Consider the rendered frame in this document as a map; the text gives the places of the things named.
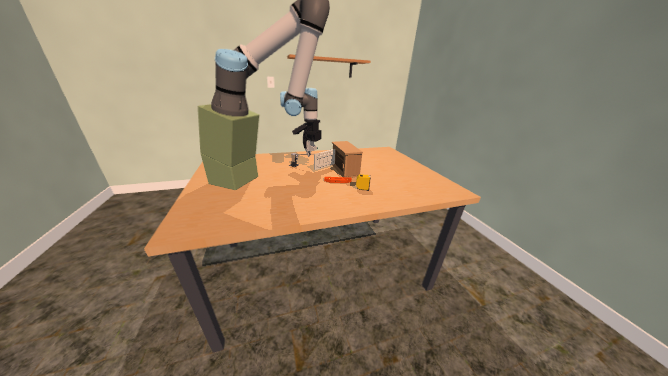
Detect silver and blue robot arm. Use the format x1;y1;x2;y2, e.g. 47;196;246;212
211;0;330;120

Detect brown wooden cabinet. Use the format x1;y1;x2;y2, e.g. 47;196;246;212
314;141;363;178

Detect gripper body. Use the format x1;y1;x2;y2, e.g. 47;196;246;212
303;118;322;142

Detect orange spirit level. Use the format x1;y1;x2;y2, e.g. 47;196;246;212
324;177;352;183

